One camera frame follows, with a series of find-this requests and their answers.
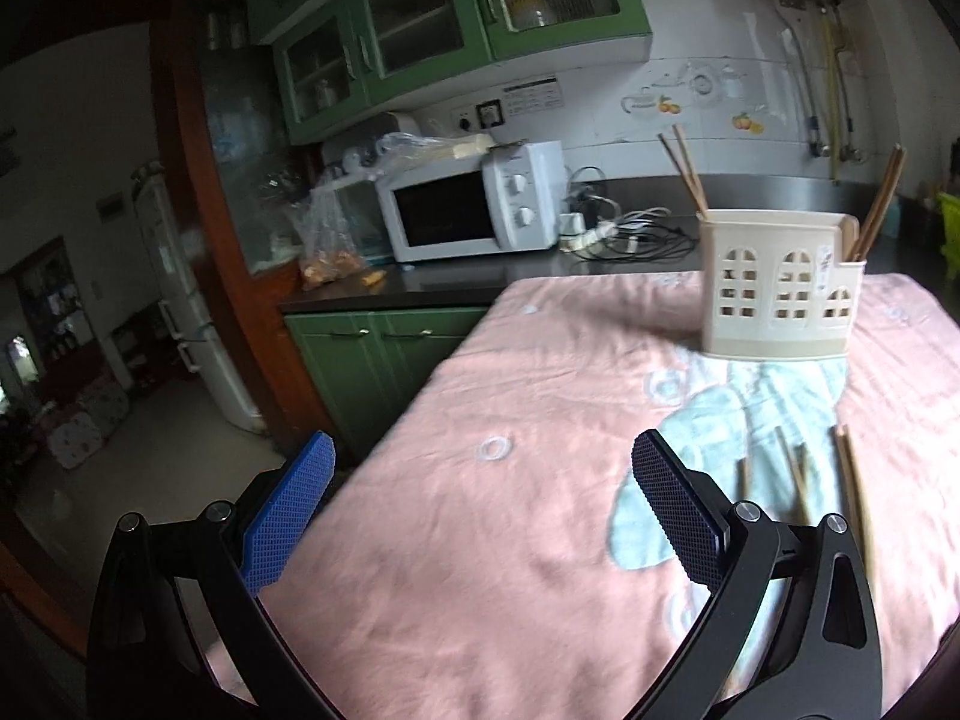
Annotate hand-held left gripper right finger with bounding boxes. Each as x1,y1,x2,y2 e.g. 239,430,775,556
622,430,886,720

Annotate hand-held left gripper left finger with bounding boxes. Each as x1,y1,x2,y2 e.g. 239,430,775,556
86,430,346,720

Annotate bunch of wooden chopsticks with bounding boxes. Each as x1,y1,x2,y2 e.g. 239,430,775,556
737,424,878,605

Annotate cream plastic utensil holder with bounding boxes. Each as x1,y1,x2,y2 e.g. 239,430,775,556
697,208,869,361

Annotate long wooden chopstick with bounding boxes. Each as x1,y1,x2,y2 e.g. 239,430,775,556
853,144,903,261
658,133,708,217
862,146,909,261
672,124,711,213

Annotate pink and blue blanket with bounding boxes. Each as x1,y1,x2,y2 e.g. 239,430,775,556
202,270,960,720

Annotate green base cabinet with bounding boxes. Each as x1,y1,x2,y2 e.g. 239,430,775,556
283,306,492,466

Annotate floral storage box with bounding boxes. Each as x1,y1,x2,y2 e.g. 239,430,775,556
45,381,130,471

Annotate white refrigerator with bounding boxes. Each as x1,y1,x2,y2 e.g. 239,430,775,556
133,161,266,434

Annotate clear bag with food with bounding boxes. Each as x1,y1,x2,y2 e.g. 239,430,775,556
289,180,370,290

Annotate white power strip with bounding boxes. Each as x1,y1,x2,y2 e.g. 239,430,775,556
559,214,625,253

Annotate white microwave oven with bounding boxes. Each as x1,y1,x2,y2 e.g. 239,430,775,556
375,141,567,263

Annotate crumpled clear plastic bag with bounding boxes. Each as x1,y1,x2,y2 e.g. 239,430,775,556
375,131,496,166

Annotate green plastic dish rack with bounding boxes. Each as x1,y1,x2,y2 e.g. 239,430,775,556
934,191,960,280

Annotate metal water pipe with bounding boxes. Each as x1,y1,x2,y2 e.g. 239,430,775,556
834,15,869,164

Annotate yellow gas pipe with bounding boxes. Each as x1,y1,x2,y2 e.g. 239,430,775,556
821,7,845,185

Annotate tangled black cables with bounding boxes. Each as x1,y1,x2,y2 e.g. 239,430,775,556
566,165,704,263

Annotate brown wooden door frame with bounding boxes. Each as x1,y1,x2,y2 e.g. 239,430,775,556
150,0,338,466

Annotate teapot and orange wall decal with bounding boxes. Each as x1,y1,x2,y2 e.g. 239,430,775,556
621,64,767,138

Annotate white wall label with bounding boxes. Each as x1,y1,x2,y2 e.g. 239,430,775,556
504,76,566,118

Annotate grey flexible hose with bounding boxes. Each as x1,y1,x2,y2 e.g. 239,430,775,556
780,4,827,158

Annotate green wall cabinet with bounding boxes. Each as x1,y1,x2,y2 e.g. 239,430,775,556
244,0,653,147

